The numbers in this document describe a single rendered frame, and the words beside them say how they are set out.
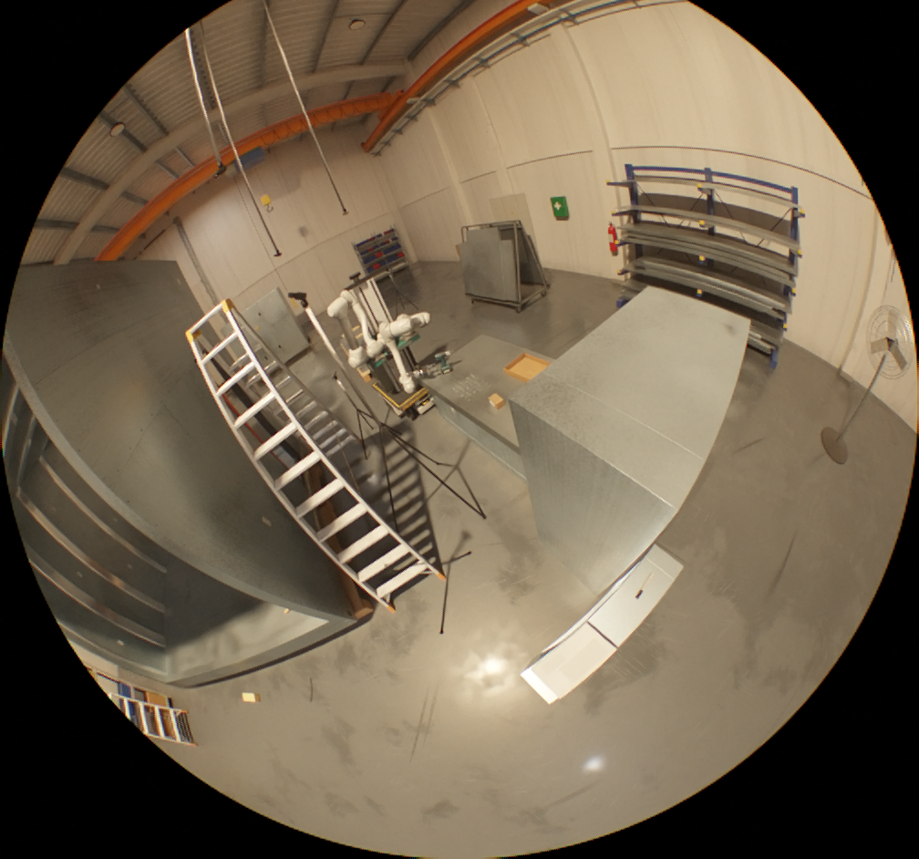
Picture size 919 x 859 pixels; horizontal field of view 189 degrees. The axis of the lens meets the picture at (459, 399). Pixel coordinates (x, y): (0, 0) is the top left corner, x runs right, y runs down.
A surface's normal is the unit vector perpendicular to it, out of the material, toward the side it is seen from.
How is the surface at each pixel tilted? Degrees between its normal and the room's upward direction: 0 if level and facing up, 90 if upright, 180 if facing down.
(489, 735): 0
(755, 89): 90
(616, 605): 0
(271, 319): 90
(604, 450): 0
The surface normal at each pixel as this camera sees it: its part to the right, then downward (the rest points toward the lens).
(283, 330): 0.54, 0.41
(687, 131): -0.79, 0.55
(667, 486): -0.29, -0.72
